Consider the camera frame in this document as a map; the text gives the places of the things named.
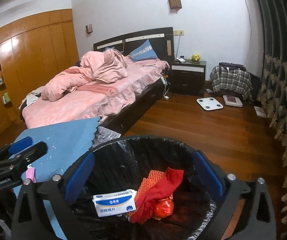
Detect black and white nightstand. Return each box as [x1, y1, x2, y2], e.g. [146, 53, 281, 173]
[170, 59, 207, 97]

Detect white power strip with cable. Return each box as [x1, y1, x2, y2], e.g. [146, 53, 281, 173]
[160, 76, 170, 100]

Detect black-lined trash bin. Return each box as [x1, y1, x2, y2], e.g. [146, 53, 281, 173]
[69, 139, 217, 240]

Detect group of toiletry bottles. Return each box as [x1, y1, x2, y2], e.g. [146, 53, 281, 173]
[0, 76, 10, 104]

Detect black round trash bin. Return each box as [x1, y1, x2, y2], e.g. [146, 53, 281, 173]
[69, 135, 234, 240]

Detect orange foam net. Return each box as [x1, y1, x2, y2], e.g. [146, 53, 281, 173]
[127, 169, 166, 217]

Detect grey quilted cloth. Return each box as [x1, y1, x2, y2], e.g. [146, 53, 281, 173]
[92, 126, 121, 145]

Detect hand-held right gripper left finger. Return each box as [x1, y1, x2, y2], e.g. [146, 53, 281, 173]
[11, 152, 96, 240]

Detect thin wall cable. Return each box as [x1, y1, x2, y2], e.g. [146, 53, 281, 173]
[175, 34, 182, 58]

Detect dark wooden bed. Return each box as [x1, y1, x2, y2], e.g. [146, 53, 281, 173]
[20, 27, 174, 135]

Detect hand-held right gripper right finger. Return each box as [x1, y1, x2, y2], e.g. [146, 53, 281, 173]
[193, 151, 277, 240]

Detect dark hoodie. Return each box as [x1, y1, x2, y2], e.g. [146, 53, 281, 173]
[218, 62, 246, 72]

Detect dark patterned curtain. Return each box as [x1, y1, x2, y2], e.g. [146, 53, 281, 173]
[248, 0, 287, 240]

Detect wooden wardrobe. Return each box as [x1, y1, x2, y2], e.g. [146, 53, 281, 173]
[0, 8, 79, 148]

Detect blue felt mat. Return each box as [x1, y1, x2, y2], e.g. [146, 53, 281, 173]
[11, 116, 101, 240]

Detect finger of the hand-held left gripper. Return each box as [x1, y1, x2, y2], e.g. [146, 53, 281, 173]
[0, 136, 33, 164]
[0, 141, 47, 180]

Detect red plastic bag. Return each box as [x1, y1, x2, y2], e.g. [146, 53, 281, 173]
[153, 197, 174, 219]

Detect pink face mask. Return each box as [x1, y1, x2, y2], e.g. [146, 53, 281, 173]
[26, 164, 37, 183]

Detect white papers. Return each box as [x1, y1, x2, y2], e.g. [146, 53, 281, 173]
[254, 106, 267, 118]

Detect pile of pale clothes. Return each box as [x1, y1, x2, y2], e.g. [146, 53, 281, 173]
[19, 86, 45, 109]

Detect pink duvet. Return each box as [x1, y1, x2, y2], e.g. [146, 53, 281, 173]
[42, 49, 129, 102]

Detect large blue pillow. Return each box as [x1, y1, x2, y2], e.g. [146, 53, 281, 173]
[129, 39, 159, 62]

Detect red glove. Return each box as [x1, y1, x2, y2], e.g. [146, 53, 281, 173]
[130, 168, 184, 225]

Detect white bathroom scale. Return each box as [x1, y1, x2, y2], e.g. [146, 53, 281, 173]
[196, 96, 224, 111]

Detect white and blue box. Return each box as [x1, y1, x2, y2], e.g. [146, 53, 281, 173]
[93, 189, 138, 218]

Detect pink bed sheet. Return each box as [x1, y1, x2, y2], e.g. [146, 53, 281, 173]
[21, 59, 170, 128]

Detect white scale with red face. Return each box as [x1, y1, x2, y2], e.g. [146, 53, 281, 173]
[222, 94, 243, 108]

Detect plaid cloth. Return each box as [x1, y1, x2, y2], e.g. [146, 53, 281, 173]
[210, 65, 252, 100]

